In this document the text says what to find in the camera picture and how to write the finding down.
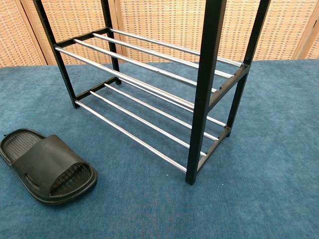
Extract black rubber slide sandal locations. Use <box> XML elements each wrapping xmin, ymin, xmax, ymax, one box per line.
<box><xmin>0</xmin><ymin>128</ymin><xmax>98</xmax><ymax>206</ymax></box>

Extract black shoe rack chrome bars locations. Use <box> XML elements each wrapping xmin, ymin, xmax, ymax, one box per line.
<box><xmin>32</xmin><ymin>0</ymin><xmax>272</xmax><ymax>186</ymax></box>

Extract woven rattan folding screen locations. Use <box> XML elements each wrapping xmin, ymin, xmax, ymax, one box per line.
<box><xmin>0</xmin><ymin>0</ymin><xmax>319</xmax><ymax>68</ymax></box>

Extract blue carpet mat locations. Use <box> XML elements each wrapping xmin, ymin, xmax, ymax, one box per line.
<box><xmin>0</xmin><ymin>58</ymin><xmax>319</xmax><ymax>239</ymax></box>

